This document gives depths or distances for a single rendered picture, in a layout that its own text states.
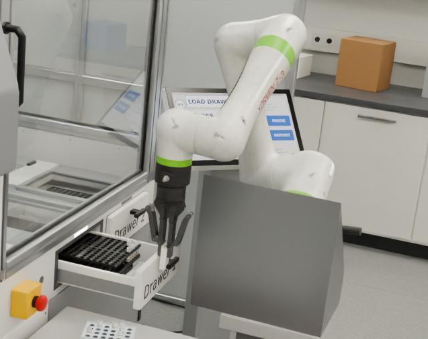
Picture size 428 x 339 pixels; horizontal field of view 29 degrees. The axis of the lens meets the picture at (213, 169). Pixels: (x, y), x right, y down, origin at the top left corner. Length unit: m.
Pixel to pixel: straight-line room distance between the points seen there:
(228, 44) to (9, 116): 1.13
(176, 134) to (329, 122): 2.98
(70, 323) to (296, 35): 0.97
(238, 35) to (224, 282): 0.68
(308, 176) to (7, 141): 1.17
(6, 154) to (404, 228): 3.90
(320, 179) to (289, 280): 0.31
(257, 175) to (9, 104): 1.22
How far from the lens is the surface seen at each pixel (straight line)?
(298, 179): 2.37
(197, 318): 3.35
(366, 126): 4.96
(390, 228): 5.10
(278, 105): 3.23
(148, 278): 2.21
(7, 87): 1.37
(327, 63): 5.67
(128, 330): 2.16
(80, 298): 2.46
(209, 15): 3.75
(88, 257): 2.28
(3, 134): 1.37
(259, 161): 2.46
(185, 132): 2.06
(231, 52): 2.40
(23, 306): 2.07
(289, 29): 2.32
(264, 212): 2.22
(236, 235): 2.27
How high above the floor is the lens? 1.79
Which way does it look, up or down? 16 degrees down
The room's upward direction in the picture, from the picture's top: 6 degrees clockwise
